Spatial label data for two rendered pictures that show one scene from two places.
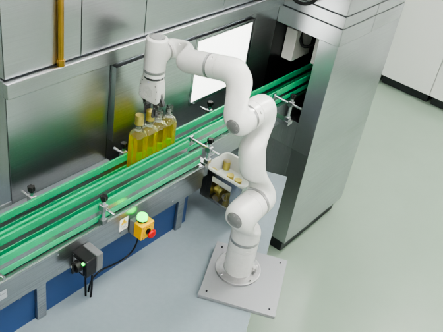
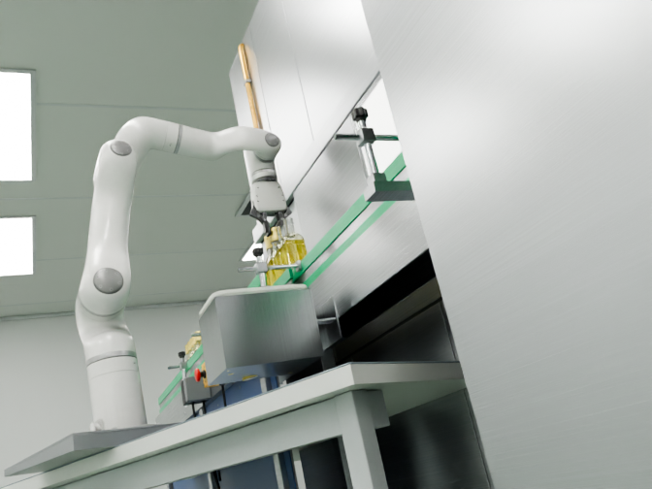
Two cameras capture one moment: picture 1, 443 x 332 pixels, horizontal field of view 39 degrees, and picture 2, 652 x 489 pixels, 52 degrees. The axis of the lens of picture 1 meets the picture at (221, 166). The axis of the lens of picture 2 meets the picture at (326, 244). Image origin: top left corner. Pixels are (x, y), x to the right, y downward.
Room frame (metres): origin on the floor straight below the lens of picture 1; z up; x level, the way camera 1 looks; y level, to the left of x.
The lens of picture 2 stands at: (3.20, -1.24, 0.58)
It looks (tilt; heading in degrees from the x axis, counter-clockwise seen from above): 19 degrees up; 120
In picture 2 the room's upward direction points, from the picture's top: 12 degrees counter-clockwise
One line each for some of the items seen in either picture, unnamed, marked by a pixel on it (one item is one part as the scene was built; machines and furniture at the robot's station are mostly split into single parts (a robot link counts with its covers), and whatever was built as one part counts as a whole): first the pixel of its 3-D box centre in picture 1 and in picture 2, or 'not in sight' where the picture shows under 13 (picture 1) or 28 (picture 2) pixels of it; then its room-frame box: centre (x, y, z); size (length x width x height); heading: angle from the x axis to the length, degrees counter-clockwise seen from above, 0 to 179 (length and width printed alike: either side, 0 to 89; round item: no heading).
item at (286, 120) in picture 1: (285, 111); (385, 166); (2.78, -0.27, 1.07); 0.17 x 0.05 x 0.23; 56
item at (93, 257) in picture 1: (87, 260); (195, 390); (1.62, 0.42, 0.96); 0.08 x 0.08 x 0.08; 56
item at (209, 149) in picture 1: (204, 147); (270, 271); (2.25, 0.08, 1.12); 0.17 x 0.03 x 0.12; 56
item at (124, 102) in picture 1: (186, 74); (365, 174); (2.51, 0.22, 1.32); 0.90 x 0.03 x 0.34; 146
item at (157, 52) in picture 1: (156, 52); (260, 155); (2.13, 0.31, 1.58); 0.09 x 0.08 x 0.13; 149
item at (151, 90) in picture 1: (153, 86); (267, 197); (2.13, 0.31, 1.44); 0.10 x 0.07 x 0.11; 56
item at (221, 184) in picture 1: (227, 181); (270, 336); (2.30, -0.04, 0.92); 0.27 x 0.17 x 0.15; 56
